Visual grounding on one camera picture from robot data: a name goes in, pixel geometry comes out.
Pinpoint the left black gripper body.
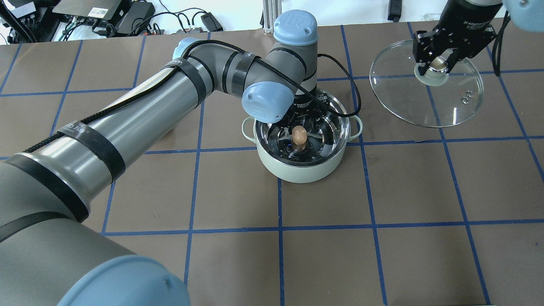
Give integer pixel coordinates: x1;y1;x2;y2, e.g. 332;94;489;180
291;87;331;128

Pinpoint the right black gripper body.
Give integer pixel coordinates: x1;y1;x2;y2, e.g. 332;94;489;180
416;0;503;58

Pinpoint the brown egg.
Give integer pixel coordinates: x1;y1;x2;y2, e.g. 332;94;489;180
291;125;308;146

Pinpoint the green electric cooking pot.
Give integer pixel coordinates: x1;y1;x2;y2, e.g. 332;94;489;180
243;112;363;183

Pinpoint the glass pot lid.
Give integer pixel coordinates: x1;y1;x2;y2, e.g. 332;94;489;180
369;40;485;128

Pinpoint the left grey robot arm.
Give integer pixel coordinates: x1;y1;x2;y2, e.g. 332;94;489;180
0;10;318;306

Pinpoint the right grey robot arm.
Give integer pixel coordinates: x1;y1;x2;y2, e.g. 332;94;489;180
413;0;544;77

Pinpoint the black power adapter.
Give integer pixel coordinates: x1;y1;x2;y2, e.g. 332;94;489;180
201;12;224;32

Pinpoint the aluminium frame post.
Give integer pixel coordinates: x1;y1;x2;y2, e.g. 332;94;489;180
262;0;282;34

